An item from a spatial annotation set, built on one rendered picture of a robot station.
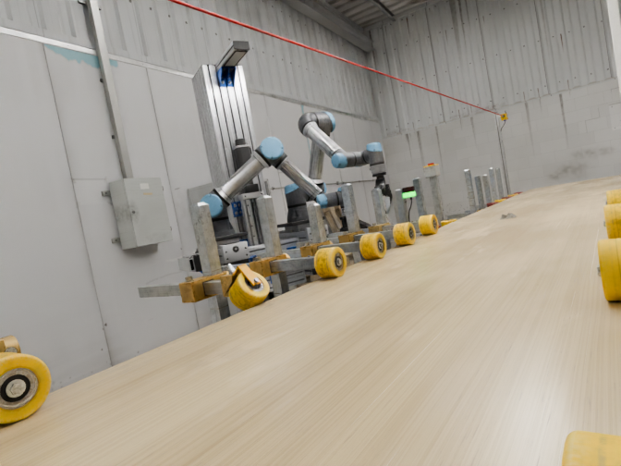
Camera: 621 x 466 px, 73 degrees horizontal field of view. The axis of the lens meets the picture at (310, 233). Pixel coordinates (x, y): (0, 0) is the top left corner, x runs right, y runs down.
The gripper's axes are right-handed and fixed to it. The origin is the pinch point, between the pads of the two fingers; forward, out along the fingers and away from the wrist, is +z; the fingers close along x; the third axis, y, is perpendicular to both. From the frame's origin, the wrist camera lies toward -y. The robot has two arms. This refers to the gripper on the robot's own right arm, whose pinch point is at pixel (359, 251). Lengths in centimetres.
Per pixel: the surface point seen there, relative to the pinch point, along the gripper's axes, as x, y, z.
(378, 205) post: 22.9, -27.2, -23.3
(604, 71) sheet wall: -775, -118, -179
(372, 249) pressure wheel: 79, -51, -12
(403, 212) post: -2.1, -27.5, -17.6
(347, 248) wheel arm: 77, -41, -13
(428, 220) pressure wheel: 29, -51, -14
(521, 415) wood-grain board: 159, -105, -9
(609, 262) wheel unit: 131, -111, -15
